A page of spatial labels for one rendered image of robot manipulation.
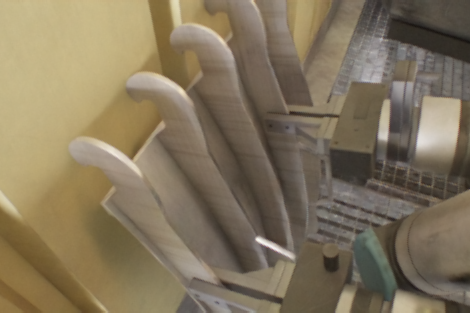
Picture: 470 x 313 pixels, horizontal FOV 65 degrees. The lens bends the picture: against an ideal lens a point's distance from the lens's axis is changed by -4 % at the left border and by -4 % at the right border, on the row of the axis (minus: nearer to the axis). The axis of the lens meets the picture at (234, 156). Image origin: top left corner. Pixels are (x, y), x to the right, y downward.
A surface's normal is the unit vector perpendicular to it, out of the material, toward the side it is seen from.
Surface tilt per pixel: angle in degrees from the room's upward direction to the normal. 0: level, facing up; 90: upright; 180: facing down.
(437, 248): 89
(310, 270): 13
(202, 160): 90
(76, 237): 90
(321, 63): 0
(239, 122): 90
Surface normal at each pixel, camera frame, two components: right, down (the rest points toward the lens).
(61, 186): 0.92, 0.29
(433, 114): -0.34, -0.46
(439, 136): -0.44, 0.04
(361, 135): -0.23, -0.68
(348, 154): -0.40, 0.72
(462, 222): -0.98, -0.18
